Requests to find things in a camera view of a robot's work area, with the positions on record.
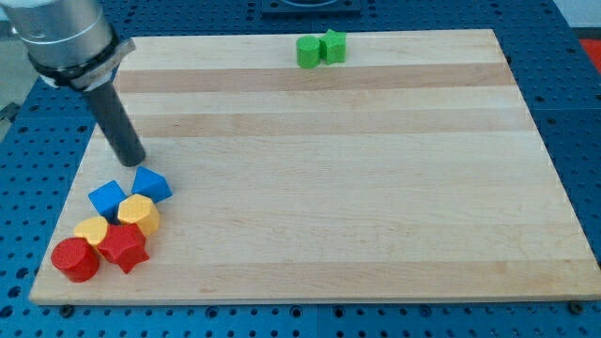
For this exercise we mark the blue triangle block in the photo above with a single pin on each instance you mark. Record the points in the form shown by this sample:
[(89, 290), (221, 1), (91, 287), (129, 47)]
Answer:
[(151, 184)]

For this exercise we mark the green star block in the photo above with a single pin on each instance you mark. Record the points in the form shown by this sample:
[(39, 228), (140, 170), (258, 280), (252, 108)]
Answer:
[(333, 46)]

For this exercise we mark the green cylinder block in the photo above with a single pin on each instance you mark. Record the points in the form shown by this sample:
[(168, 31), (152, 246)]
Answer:
[(308, 52)]

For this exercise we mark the yellow hexagon block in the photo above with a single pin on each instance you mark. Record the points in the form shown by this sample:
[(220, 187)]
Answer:
[(140, 210)]

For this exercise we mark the red cylinder block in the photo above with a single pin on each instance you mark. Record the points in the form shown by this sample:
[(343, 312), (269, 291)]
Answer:
[(76, 259)]

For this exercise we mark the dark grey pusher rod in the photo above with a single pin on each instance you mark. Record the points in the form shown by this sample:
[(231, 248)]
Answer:
[(106, 106)]

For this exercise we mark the red star block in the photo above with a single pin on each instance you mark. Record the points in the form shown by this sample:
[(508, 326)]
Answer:
[(124, 246)]

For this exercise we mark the blue cube block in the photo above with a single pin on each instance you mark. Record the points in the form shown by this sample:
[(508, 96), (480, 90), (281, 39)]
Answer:
[(106, 199)]

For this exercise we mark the yellow heart block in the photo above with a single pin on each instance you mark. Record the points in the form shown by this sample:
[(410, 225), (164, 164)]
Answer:
[(93, 230)]

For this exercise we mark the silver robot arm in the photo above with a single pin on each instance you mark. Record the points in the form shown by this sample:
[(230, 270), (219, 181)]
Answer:
[(69, 42)]

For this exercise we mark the wooden board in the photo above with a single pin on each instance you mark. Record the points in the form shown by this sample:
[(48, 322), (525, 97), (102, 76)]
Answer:
[(412, 172)]

